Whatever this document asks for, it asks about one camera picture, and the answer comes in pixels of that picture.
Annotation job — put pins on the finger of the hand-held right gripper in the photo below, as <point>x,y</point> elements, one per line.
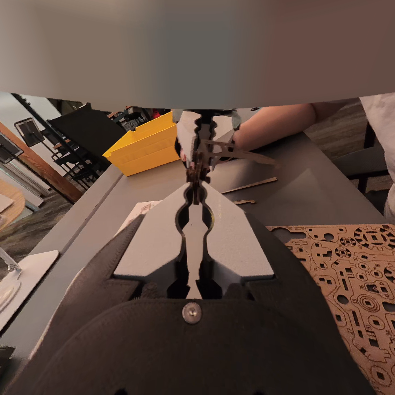
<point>186,132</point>
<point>222,126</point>

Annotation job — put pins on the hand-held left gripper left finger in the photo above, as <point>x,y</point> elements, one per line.
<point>148,247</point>

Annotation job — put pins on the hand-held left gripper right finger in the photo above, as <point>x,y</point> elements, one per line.
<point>237,247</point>

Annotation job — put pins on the wooden lattice frame part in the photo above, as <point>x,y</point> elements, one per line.
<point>228,151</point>

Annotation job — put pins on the person's right forearm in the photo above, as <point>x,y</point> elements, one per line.
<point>271,126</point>

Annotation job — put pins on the laser-cut plywood parts sheet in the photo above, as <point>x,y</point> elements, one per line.
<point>304,260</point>

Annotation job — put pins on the illustrated instruction booklet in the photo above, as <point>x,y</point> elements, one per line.
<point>139,213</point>

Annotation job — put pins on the yellow plastic bin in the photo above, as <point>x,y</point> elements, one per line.
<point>145,148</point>

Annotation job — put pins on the notched wooden strip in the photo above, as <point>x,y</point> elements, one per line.
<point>245,202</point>

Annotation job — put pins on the thin wooden strip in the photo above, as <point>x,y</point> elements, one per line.
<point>250,185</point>

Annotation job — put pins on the black chair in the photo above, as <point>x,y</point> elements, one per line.
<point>86,126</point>

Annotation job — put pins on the dark grey office chair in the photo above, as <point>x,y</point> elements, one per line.
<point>361,160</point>

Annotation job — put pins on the round wooden table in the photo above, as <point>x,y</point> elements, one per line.
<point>14,197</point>

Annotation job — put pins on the person's white shirt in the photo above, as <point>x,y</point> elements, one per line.
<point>384,129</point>

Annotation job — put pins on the black framed screen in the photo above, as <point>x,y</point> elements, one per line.
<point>28,131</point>
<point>9,149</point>

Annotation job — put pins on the white flat base plate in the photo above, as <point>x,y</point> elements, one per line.
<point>34,268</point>

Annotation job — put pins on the wooden post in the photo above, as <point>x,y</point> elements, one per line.
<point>46,168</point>

